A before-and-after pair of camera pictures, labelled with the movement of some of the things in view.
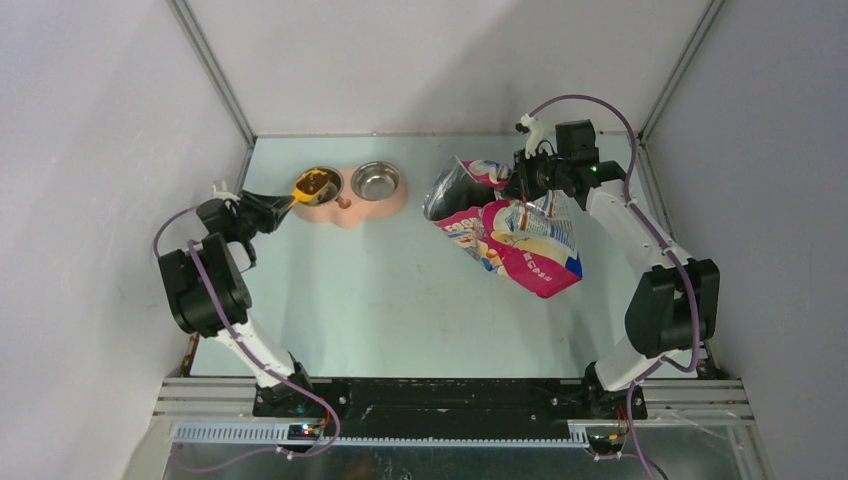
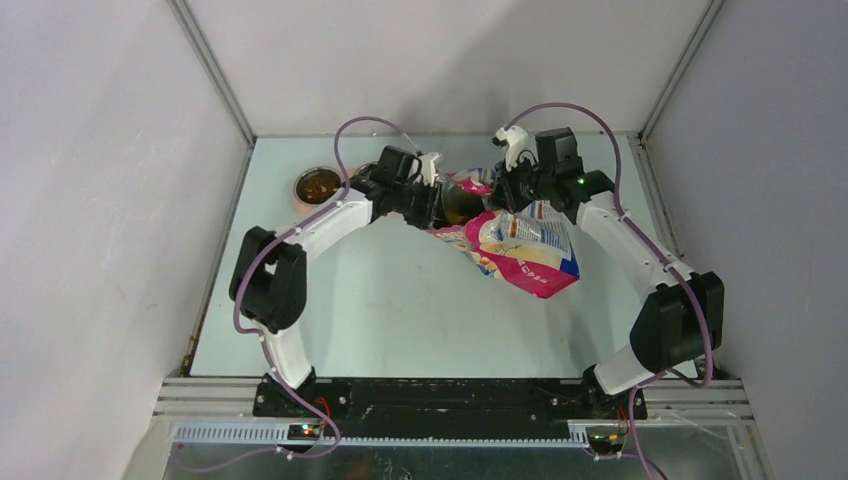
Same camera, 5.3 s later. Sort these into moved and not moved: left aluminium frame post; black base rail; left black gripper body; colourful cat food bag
Moved: left black gripper body
Not moved: left aluminium frame post; colourful cat food bag; black base rail
